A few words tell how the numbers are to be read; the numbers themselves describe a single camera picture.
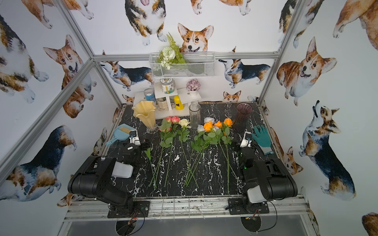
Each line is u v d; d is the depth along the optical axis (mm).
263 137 1010
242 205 676
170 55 777
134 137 775
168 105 1126
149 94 952
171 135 1010
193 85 977
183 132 1033
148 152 930
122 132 1036
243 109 946
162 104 1135
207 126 993
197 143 974
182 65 854
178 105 1126
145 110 974
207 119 1046
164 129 1018
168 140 986
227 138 952
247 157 672
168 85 926
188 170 865
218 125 1033
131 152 706
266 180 451
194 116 952
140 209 735
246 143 767
